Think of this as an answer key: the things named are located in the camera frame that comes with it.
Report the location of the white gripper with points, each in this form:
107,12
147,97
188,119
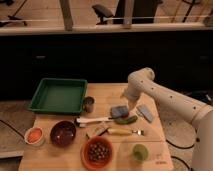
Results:
132,95

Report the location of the blue sponge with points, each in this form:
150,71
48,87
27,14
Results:
119,111

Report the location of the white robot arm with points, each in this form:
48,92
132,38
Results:
195,112

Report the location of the green plastic tray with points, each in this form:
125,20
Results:
58,95

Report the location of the grey blue cloth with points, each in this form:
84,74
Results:
144,111

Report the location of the green cucumber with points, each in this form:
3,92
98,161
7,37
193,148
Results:
125,121

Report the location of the small metal cup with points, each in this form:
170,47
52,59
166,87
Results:
88,104

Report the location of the wooden block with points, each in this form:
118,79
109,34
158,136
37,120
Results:
96,130

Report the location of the orange bowl with nuts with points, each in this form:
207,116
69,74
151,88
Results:
96,153

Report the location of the dark purple bowl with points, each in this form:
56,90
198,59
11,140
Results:
63,134

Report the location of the white cup with orange content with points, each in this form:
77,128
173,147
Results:
34,136

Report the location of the wooden handled fork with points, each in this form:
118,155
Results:
126,132

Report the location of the white handled knife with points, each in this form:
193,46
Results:
83,120

